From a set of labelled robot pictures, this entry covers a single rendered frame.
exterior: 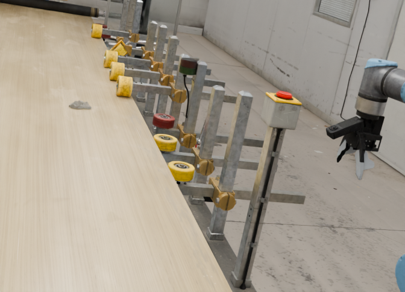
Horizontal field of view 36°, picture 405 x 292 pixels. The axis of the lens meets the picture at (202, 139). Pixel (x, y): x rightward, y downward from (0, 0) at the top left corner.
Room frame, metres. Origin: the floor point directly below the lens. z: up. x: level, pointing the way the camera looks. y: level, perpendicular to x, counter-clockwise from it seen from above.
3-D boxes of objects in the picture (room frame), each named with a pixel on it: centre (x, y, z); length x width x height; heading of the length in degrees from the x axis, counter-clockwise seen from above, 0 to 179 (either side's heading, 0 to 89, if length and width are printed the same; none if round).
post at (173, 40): (2.70, 0.21, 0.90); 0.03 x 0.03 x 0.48; 18
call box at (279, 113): (1.50, -0.17, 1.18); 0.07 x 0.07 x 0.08; 18
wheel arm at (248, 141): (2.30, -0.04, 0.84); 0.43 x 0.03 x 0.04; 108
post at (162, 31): (2.94, 0.28, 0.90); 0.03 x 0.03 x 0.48; 18
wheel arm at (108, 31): (3.70, 0.49, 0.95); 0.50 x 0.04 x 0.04; 108
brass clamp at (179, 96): (2.48, 0.14, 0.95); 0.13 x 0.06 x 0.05; 18
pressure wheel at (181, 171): (1.75, 0.05, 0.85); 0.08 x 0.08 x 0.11
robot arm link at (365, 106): (1.92, -0.49, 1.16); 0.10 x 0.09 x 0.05; 19
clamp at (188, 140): (2.25, 0.07, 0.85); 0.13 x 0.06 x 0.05; 18
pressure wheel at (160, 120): (2.24, 0.16, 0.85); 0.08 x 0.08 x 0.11
